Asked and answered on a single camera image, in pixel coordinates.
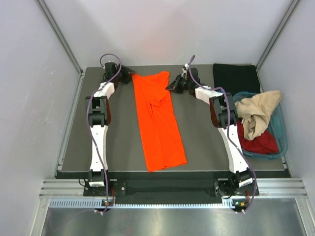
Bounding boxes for orange t shirt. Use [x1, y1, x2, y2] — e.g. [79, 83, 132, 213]
[132, 71, 187, 172]

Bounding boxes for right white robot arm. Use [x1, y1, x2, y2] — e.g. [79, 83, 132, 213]
[165, 64, 253, 195]

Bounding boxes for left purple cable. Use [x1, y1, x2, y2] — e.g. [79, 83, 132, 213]
[48, 53, 123, 229]

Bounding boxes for folded black t shirt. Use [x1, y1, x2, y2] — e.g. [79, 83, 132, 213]
[213, 63, 260, 95]

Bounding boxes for teal plastic laundry basket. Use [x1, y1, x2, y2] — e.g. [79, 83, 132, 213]
[238, 103, 288, 160]

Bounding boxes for red t shirt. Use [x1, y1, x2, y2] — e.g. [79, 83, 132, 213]
[237, 119, 279, 154]

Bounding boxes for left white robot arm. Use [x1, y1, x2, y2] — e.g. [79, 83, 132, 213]
[85, 61, 131, 195]

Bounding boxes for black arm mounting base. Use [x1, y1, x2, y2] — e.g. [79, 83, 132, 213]
[55, 171, 291, 205]

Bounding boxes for beige t shirt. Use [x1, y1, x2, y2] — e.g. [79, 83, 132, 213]
[234, 90, 282, 141]

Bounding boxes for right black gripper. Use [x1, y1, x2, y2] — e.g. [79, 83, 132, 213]
[166, 74, 191, 94]

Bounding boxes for slotted grey cable duct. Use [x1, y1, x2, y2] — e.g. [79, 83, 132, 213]
[49, 199, 246, 209]

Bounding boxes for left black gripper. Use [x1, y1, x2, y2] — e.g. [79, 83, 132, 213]
[114, 63, 135, 84]

